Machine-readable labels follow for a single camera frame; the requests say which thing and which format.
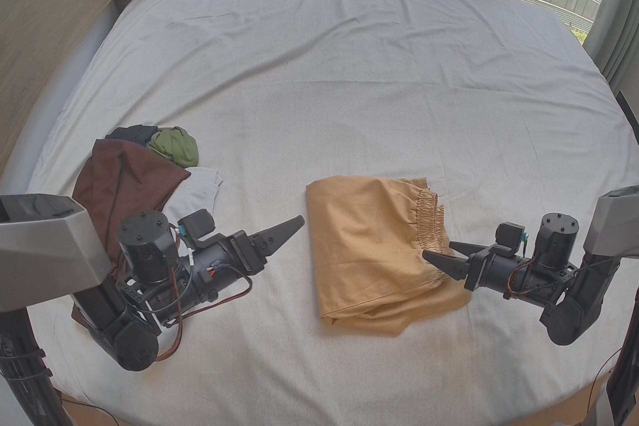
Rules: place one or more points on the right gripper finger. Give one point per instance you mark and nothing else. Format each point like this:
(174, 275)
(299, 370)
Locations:
(449, 267)
(472, 250)

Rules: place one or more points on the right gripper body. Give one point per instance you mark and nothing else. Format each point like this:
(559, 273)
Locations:
(491, 272)

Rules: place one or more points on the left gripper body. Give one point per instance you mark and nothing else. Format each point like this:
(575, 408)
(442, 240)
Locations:
(234, 257)

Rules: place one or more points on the tan shorts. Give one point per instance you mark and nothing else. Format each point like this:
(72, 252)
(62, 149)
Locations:
(369, 254)

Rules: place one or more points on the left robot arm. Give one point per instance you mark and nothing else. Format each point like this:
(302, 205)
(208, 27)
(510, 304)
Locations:
(45, 244)

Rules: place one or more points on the bed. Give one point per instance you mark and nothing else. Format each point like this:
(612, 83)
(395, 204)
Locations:
(399, 89)

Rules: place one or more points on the pale blue garment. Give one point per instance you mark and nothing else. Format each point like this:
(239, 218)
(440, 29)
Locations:
(199, 189)

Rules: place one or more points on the green garment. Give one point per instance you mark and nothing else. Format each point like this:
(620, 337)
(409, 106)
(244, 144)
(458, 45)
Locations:
(174, 147)

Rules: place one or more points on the brown garment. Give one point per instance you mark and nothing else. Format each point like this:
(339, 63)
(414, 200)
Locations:
(125, 179)

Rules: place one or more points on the dark grey garment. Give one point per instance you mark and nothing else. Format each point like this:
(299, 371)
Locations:
(130, 134)

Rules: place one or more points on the grey-green curtain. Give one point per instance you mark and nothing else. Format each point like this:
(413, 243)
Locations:
(616, 4)

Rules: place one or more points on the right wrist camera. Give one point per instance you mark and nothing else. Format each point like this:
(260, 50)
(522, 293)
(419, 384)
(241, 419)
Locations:
(509, 234)

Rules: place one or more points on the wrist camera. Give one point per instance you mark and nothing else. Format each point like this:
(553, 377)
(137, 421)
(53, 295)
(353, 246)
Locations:
(509, 234)
(197, 222)

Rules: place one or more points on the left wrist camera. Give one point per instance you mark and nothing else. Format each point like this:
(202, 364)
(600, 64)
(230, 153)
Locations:
(197, 222)

